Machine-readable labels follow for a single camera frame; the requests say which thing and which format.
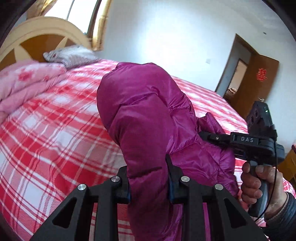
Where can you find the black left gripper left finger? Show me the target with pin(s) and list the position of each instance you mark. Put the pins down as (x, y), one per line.
(71, 220)

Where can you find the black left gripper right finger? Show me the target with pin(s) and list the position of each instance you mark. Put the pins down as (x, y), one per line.
(209, 213)

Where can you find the magenta quilted down jacket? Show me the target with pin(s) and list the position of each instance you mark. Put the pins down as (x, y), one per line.
(149, 117)

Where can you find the dark jacket right forearm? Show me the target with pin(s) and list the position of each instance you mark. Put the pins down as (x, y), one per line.
(282, 226)

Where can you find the right hand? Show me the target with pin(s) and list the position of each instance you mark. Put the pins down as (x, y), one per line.
(251, 184)

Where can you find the wooden bedside cabinet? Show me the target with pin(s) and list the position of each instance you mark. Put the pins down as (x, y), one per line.
(288, 166)

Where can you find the brown wooden door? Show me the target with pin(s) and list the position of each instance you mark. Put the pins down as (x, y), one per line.
(250, 88)

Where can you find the red double happiness sticker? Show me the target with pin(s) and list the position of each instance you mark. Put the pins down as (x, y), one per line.
(261, 75)

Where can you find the red white plaid bedsheet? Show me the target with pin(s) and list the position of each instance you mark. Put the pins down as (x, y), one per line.
(51, 144)

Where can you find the pink floral folded quilt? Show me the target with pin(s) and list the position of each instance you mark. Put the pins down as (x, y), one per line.
(25, 79)

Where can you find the grey striped pillow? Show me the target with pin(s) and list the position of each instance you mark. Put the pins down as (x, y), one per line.
(71, 56)

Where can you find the cream wooden headboard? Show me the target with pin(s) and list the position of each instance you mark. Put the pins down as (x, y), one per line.
(33, 37)

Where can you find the yellow curtain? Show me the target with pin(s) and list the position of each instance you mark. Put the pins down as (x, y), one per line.
(98, 22)

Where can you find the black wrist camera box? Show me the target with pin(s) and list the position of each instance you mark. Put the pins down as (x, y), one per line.
(259, 121)

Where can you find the brown door frame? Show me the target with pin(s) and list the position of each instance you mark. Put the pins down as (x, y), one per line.
(240, 51)

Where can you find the window with frame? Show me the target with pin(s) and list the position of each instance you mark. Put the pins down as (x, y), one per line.
(78, 12)

